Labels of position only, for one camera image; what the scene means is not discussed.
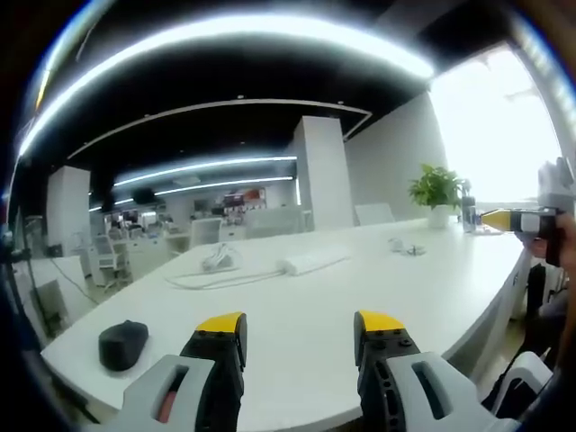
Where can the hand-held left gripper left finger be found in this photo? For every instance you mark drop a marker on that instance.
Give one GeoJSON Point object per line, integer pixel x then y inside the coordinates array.
{"type": "Point", "coordinates": [211, 360]}

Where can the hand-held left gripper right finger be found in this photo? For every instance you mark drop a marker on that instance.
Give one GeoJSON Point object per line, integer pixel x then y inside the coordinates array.
{"type": "Point", "coordinates": [396, 360]}

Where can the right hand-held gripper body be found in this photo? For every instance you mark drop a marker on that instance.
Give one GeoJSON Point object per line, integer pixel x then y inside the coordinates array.
{"type": "Point", "coordinates": [555, 198]}

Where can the white power strip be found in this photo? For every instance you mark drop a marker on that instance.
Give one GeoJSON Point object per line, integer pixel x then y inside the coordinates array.
{"type": "Point", "coordinates": [312, 262]}

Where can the white desk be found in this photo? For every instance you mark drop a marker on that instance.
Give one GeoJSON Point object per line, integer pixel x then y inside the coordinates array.
{"type": "Point", "coordinates": [292, 306]}

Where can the small white desk item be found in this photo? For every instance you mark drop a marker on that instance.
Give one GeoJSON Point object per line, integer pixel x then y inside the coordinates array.
{"type": "Point", "coordinates": [405, 246]}

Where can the long ceiling light strip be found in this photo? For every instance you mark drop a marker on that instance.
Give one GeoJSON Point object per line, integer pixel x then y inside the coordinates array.
{"type": "Point", "coordinates": [216, 58]}

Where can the person's right hand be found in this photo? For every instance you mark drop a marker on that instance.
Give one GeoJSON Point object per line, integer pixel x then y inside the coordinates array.
{"type": "Point", "coordinates": [537, 246]}

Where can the clear water bottle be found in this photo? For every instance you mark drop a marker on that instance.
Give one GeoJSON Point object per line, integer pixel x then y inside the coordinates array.
{"type": "Point", "coordinates": [469, 211]}

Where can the green potted plant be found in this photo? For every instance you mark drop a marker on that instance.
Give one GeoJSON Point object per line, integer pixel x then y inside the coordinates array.
{"type": "Point", "coordinates": [437, 193]}

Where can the black pouch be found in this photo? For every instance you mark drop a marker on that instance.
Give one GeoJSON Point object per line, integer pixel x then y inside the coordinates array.
{"type": "Point", "coordinates": [122, 345]}

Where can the white mesh office chair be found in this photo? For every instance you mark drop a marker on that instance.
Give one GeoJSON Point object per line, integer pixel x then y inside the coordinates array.
{"type": "Point", "coordinates": [108, 261]}

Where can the white square pillar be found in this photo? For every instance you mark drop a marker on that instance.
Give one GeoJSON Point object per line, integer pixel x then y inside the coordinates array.
{"type": "Point", "coordinates": [67, 211]}
{"type": "Point", "coordinates": [321, 173]}

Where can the black tripod stand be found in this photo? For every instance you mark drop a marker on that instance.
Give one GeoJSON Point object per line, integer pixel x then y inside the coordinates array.
{"type": "Point", "coordinates": [24, 288]}

